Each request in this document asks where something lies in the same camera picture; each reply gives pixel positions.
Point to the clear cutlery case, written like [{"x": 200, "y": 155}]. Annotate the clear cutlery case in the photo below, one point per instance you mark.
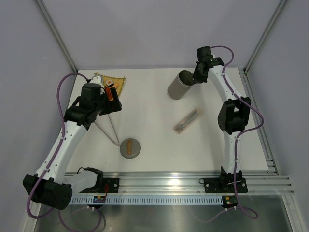
[{"x": 200, "y": 112}]

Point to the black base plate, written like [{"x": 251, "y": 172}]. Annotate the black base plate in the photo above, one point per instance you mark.
[
  {"x": 213, "y": 185},
  {"x": 111, "y": 185}
]

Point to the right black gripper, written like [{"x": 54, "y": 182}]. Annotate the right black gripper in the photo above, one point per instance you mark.
[{"x": 196, "y": 79}]

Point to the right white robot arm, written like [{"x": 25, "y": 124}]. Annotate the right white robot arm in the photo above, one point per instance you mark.
[{"x": 232, "y": 120}]

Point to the grey cylindrical lunch container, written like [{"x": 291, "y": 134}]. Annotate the grey cylindrical lunch container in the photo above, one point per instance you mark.
[{"x": 181, "y": 84}]

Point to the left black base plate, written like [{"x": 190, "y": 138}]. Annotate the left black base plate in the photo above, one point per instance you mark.
[{"x": 111, "y": 185}]

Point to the aluminium front rail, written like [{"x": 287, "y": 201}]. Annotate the aluminium front rail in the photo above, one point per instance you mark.
[{"x": 190, "y": 183}]

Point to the white slotted cable duct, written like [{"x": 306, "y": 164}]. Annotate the white slotted cable duct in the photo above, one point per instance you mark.
[{"x": 146, "y": 200}]

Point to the grey round lid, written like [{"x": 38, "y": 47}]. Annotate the grey round lid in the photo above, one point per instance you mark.
[{"x": 136, "y": 148}]

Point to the bamboo mat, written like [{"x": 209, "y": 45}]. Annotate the bamboo mat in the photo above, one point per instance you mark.
[{"x": 111, "y": 78}]

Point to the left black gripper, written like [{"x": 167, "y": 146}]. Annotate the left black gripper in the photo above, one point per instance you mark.
[{"x": 113, "y": 106}]

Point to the brown lid handle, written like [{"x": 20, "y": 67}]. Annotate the brown lid handle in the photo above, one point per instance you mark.
[{"x": 129, "y": 146}]

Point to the sushi roll piece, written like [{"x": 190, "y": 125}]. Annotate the sushi roll piece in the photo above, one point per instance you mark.
[{"x": 109, "y": 83}]

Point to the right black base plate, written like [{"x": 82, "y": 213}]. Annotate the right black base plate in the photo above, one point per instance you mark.
[{"x": 213, "y": 185}]

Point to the white round bun toy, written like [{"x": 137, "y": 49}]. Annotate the white round bun toy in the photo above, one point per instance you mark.
[{"x": 97, "y": 80}]

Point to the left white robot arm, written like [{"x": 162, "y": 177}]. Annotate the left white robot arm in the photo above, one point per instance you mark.
[{"x": 48, "y": 186}]

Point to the metal spoon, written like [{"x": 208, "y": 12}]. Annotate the metal spoon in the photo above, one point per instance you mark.
[{"x": 187, "y": 121}]

